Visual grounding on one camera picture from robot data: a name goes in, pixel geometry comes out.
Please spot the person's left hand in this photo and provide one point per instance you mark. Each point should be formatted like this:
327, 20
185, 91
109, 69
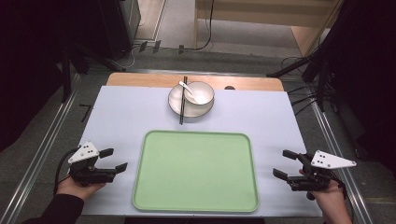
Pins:
74, 188

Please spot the black tripod stand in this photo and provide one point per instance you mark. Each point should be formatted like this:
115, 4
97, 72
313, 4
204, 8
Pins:
320, 81
66, 74

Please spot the pale table mat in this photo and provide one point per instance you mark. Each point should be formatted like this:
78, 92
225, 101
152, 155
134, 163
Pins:
118, 124

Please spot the aluminium floor rail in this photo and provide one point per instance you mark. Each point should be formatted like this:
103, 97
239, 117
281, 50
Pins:
339, 155
40, 149

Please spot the white ceramic bowl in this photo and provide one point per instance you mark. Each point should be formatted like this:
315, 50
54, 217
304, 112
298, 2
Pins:
204, 93

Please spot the white ceramic spoon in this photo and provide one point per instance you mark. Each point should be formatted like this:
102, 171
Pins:
188, 89

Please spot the white round plate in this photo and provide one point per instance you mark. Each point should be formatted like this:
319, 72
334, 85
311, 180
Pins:
175, 101

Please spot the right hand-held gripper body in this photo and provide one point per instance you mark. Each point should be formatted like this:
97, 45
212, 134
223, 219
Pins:
323, 165

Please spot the person's right hand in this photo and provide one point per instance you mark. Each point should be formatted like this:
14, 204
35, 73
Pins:
330, 197

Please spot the black chopstick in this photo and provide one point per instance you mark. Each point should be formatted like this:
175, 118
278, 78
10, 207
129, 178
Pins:
181, 109
184, 107

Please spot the light wooden furniture frame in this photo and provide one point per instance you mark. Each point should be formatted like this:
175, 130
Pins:
264, 12

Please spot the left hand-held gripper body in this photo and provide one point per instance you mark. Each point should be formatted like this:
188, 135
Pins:
83, 152

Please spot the green plastic tray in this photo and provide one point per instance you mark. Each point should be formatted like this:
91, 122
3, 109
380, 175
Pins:
196, 171

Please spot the dark metal cabinet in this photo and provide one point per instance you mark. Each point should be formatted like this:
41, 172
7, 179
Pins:
120, 25

